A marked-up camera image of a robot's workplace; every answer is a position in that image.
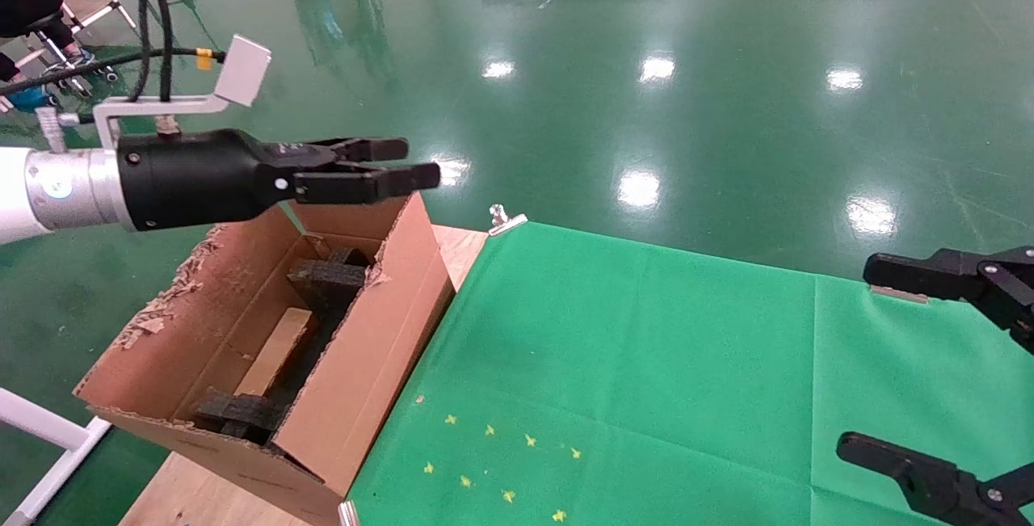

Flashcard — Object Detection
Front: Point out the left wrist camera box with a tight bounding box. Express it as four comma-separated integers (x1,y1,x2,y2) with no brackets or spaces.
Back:
213,34,273,107

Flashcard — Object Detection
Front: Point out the large open cardboard carton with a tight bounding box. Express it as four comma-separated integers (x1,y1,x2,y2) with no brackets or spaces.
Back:
73,191,456,526

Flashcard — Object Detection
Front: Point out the silver left camera bracket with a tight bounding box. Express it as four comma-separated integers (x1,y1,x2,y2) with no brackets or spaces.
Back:
36,94,233,151

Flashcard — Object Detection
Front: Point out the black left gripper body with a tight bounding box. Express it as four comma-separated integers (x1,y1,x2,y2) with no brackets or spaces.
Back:
117,128,296,233

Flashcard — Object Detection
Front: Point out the silver metal clip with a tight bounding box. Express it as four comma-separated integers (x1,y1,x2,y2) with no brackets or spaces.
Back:
487,204,528,238

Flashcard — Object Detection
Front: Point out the green table cloth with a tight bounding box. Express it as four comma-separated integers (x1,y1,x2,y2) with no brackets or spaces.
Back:
347,221,1034,526

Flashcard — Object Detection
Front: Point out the small cardboard box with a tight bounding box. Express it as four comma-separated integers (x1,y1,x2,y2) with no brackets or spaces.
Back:
234,307,316,398

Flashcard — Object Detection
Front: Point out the white metal stand frame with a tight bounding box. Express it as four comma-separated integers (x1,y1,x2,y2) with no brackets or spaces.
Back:
0,387,111,526

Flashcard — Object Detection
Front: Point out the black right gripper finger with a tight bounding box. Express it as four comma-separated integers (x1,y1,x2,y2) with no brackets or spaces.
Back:
863,247,1034,353
836,432,1034,526

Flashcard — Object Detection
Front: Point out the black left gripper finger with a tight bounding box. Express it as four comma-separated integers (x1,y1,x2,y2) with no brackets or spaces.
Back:
263,137,410,174
294,162,442,205

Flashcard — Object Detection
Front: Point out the chrome stool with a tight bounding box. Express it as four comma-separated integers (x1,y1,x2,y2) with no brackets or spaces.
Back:
36,25,107,99

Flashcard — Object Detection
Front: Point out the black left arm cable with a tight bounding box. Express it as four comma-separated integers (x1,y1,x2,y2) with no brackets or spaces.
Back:
0,0,229,104

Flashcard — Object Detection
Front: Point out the black foam block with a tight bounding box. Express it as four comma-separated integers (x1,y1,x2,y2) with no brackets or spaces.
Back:
284,246,374,325
190,387,292,444

